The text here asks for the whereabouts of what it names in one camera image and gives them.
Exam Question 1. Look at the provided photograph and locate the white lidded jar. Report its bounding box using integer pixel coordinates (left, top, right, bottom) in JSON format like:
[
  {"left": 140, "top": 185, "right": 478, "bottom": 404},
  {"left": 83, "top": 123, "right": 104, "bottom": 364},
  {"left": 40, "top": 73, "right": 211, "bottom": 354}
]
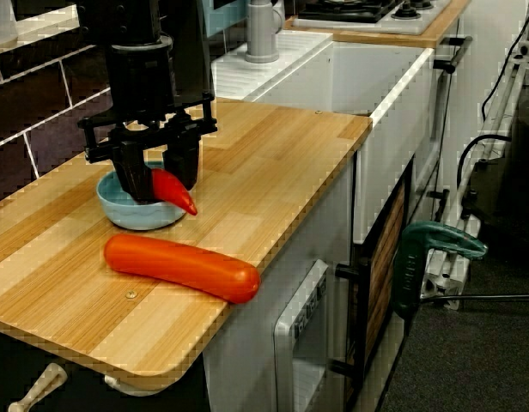
[{"left": 0, "top": 0, "right": 19, "bottom": 46}]

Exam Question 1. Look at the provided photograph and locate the aluminium frame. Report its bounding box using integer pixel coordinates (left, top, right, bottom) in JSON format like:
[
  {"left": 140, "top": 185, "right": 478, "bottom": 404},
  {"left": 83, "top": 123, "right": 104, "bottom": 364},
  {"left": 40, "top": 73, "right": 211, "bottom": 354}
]
[{"left": 418, "top": 38, "right": 529, "bottom": 311}]

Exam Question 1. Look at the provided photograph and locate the black device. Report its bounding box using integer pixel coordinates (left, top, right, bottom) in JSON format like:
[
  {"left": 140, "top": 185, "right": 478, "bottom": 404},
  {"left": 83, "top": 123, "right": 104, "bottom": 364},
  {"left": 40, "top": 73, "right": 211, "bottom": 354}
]
[{"left": 461, "top": 85, "right": 529, "bottom": 258}]

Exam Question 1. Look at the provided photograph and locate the white toy kitchen sink unit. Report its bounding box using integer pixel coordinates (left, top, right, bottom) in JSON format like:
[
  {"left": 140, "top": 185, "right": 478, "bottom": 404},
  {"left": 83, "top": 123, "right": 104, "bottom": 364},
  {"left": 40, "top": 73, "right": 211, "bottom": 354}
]
[{"left": 203, "top": 29, "right": 467, "bottom": 412}]

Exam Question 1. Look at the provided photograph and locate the orange toy sausage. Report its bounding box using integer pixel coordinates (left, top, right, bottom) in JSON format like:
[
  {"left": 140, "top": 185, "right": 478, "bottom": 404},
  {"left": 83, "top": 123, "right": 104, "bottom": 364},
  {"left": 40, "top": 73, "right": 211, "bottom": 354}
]
[{"left": 103, "top": 233, "right": 262, "bottom": 305}]

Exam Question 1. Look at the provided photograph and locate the white toy oven door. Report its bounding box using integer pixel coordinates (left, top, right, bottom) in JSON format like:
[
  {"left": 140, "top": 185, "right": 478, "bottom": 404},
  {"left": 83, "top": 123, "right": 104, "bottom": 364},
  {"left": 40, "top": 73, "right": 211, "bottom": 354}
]
[{"left": 272, "top": 258, "right": 330, "bottom": 412}]

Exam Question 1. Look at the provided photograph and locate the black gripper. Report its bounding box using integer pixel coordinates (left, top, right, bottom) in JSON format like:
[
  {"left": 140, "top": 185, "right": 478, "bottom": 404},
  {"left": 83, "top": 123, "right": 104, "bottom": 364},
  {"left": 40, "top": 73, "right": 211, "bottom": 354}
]
[{"left": 77, "top": 36, "right": 219, "bottom": 204}]

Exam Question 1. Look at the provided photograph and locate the white lever handle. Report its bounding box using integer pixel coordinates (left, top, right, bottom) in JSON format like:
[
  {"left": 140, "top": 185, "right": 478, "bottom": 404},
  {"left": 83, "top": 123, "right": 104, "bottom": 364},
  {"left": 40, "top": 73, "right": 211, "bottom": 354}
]
[{"left": 9, "top": 362, "right": 70, "bottom": 412}]

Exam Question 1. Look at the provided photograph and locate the grey toy faucet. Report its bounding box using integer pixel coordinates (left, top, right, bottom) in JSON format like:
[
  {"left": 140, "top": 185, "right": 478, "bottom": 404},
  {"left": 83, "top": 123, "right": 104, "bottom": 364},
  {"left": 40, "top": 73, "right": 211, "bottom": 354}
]
[{"left": 245, "top": 0, "right": 287, "bottom": 64}]

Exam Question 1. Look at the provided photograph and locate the red chili pepper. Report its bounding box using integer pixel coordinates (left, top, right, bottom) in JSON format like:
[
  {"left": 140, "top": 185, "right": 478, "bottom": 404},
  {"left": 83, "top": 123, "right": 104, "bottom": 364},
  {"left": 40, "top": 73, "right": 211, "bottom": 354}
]
[{"left": 150, "top": 167, "right": 198, "bottom": 217}]

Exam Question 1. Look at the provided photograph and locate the black oven handle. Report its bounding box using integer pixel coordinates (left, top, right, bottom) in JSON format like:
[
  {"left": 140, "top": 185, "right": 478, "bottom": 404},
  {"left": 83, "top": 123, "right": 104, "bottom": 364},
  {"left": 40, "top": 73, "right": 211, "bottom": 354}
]
[{"left": 331, "top": 257, "right": 371, "bottom": 383}]

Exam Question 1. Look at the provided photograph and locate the toy stove top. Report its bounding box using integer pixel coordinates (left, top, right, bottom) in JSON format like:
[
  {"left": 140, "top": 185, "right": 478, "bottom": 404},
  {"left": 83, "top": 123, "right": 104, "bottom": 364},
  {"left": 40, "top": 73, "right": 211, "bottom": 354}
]
[{"left": 292, "top": 0, "right": 453, "bottom": 36}]

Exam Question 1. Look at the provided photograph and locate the light blue bowl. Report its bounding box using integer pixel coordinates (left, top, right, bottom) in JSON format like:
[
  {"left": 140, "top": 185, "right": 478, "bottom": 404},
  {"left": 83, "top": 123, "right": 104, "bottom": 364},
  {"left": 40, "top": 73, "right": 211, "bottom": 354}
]
[{"left": 95, "top": 161, "right": 189, "bottom": 232}]

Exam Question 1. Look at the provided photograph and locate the green clamp handle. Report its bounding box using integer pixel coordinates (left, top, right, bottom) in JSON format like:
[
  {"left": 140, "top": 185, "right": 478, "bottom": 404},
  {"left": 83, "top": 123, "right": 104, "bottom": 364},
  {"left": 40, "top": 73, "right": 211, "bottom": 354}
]
[{"left": 392, "top": 221, "right": 489, "bottom": 319}]

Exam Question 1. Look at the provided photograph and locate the black cable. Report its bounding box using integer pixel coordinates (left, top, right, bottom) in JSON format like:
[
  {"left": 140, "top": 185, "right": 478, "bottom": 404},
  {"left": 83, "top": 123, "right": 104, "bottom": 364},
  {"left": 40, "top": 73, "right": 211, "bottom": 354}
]
[
  {"left": 481, "top": 0, "right": 529, "bottom": 121},
  {"left": 457, "top": 135, "right": 513, "bottom": 185}
]

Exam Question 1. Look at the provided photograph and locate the black sink cabinet handle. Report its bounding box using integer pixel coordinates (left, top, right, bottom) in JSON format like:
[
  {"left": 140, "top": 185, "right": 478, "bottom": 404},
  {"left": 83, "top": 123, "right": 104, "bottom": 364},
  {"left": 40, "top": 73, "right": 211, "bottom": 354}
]
[{"left": 427, "top": 36, "right": 474, "bottom": 222}]

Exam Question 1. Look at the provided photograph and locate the dark kitchen upright post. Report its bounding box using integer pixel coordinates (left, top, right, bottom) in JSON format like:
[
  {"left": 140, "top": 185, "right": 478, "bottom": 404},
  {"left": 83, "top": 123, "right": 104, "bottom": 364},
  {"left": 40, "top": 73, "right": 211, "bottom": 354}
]
[{"left": 173, "top": 0, "right": 216, "bottom": 100}]

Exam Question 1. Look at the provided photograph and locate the wooden slat drawer front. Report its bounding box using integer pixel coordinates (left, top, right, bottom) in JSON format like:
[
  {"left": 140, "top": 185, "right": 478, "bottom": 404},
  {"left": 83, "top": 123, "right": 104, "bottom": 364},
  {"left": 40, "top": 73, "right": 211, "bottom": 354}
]
[{"left": 365, "top": 184, "right": 407, "bottom": 366}]

